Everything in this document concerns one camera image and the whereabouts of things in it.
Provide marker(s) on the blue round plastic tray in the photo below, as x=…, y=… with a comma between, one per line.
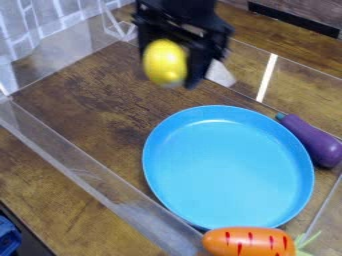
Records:
x=228, y=167

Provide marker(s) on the purple toy eggplant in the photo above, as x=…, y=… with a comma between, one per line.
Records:
x=323, y=146

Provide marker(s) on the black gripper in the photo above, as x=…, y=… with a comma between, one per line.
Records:
x=164, y=19

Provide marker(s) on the clear acrylic enclosure wall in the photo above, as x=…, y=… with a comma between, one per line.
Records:
x=75, y=123

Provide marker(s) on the blue object at corner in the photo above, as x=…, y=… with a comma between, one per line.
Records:
x=10, y=237

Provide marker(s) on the orange toy carrot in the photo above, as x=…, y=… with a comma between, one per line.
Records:
x=249, y=241

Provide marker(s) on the yellow toy lemon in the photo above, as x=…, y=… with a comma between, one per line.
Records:
x=165, y=63

